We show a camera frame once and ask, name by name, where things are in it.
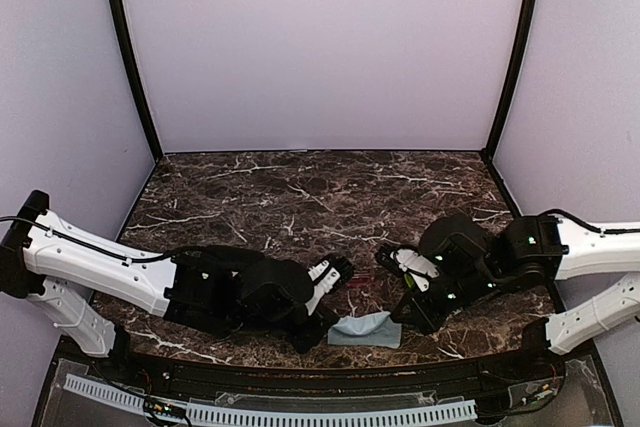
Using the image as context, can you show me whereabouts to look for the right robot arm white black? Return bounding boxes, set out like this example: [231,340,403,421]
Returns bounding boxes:
[375,209,639,381]

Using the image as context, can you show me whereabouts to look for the black front rail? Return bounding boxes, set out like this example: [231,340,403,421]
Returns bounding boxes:
[90,351,565,398]

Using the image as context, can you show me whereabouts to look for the left black frame post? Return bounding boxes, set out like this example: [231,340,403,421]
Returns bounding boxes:
[108,0,164,163]

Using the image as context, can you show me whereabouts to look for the pink translucent sunglasses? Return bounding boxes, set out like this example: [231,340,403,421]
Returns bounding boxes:
[347,273,374,287]

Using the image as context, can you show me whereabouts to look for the white slotted cable duct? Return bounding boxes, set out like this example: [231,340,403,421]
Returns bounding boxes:
[63,374,478,426]

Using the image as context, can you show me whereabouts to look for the black frame post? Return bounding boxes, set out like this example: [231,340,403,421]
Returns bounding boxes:
[108,0,164,163]
[481,0,536,163]

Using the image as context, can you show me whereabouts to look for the light blue cloth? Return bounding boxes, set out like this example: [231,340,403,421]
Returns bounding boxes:
[327,311,402,349]

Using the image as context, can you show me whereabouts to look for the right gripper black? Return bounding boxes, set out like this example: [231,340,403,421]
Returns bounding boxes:
[390,265,501,336]

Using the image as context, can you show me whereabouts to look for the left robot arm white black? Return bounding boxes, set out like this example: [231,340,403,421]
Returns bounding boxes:
[1,190,354,383]

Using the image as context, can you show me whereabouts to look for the right black frame post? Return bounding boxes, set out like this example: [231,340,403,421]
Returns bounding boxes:
[481,0,536,163]

